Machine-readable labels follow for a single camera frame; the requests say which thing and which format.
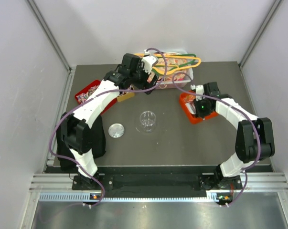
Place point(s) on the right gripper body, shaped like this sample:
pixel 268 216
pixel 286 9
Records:
pixel 201 108

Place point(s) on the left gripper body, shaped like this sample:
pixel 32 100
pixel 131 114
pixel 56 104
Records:
pixel 139 79

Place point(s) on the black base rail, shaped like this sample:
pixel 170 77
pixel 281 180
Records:
pixel 150 181

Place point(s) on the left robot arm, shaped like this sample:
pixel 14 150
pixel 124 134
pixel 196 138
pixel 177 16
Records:
pixel 76 126

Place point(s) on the yellow clothes hanger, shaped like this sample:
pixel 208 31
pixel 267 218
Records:
pixel 179 64

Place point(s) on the green clothes hanger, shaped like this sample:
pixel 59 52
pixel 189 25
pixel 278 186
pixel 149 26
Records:
pixel 184 60

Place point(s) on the red candy tray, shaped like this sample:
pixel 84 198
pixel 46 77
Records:
pixel 86 92

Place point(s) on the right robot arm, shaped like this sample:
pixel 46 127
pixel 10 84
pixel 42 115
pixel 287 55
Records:
pixel 254 137

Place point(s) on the gold candy tin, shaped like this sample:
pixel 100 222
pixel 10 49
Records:
pixel 125 95

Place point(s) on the orange candy tray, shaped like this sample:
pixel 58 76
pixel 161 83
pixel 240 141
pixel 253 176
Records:
pixel 187 104

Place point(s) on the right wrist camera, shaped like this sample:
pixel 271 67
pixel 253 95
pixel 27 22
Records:
pixel 198 90

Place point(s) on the silver jar lid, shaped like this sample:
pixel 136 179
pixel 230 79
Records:
pixel 116 130

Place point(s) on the clear glass jar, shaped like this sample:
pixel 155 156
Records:
pixel 146 122

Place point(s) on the floral fabric item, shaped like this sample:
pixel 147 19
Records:
pixel 176 62

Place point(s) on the white plastic basket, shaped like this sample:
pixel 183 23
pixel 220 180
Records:
pixel 180 78

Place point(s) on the black cloth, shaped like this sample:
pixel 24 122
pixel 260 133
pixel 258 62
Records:
pixel 99 145

